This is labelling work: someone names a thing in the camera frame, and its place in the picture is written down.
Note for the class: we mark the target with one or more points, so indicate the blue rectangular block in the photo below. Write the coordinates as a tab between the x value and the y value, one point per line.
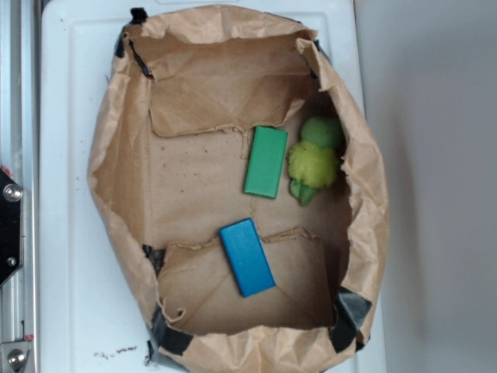
247	258

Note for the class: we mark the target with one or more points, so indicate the green rectangular block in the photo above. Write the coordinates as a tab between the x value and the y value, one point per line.
266	162

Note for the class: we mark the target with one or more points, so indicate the brown paper bag tray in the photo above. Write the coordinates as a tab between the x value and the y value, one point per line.
167	169

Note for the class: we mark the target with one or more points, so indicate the green fuzzy plush toy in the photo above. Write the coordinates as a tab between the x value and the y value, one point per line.
313	163

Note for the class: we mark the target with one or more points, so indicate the white plastic base tray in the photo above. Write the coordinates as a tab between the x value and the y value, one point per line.
89	320

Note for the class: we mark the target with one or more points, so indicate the metal rail frame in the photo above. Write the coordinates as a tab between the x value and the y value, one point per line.
20	90

